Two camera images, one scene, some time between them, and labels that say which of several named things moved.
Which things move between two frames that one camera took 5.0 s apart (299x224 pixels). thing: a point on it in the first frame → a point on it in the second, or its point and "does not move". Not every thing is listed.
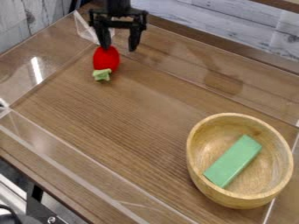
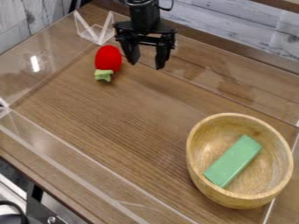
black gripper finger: [102, 34] → [130, 49]
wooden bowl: [238, 159] does not move
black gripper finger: [134, 36] → [162, 52]
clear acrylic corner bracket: [86, 30] does not move
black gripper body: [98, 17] → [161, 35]
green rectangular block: [232, 160] does not move
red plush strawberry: [105, 61] does not move
